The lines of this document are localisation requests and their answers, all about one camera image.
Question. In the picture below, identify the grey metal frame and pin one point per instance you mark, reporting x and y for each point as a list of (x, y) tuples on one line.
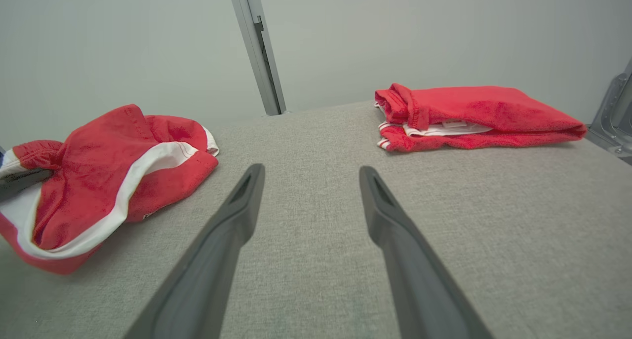
[(614, 117)]

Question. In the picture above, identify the red jersey with white trim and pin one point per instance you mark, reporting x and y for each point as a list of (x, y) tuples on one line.
[(484, 109)]

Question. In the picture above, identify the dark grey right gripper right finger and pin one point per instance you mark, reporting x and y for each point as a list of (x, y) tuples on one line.
[(414, 275)]

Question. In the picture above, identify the red shorts with white band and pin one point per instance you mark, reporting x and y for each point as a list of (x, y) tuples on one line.
[(94, 181)]

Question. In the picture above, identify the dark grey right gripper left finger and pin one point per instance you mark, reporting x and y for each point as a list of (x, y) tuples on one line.
[(212, 260)]

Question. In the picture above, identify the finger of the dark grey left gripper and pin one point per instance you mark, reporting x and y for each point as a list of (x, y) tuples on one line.
[(22, 181)]

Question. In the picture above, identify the grey partition post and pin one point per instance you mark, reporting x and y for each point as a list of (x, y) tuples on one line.
[(259, 57)]

